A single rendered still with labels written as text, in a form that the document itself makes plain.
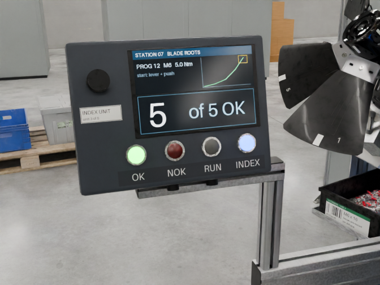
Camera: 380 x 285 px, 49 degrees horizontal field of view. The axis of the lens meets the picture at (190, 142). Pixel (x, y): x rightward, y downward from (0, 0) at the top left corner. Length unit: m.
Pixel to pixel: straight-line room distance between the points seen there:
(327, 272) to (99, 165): 0.47
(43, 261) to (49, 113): 1.54
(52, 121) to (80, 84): 3.13
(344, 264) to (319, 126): 0.44
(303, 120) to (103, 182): 0.76
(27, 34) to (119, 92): 7.45
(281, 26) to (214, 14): 2.93
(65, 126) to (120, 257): 1.64
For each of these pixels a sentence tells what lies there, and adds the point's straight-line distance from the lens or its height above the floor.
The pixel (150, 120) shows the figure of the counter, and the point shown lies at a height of 1.16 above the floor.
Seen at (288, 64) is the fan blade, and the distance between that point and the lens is 1.47.
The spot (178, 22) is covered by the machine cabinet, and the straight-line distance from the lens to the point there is 6.57.
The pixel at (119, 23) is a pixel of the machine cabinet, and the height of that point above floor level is 0.99.
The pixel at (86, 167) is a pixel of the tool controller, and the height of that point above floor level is 1.11.
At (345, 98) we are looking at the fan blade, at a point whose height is 1.04.
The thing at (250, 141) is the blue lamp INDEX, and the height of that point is 1.12.
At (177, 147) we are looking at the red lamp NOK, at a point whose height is 1.12.
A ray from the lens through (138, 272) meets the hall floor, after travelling 2.22.
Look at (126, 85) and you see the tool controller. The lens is 0.53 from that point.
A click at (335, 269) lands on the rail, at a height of 0.84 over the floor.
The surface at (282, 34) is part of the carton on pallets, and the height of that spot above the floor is 0.56.
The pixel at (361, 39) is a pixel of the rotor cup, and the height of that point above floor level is 1.19.
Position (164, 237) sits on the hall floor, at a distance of 2.48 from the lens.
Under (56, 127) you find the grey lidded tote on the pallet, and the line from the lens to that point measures 3.68.
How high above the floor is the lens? 1.30
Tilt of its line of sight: 19 degrees down
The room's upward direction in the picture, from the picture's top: 1 degrees counter-clockwise
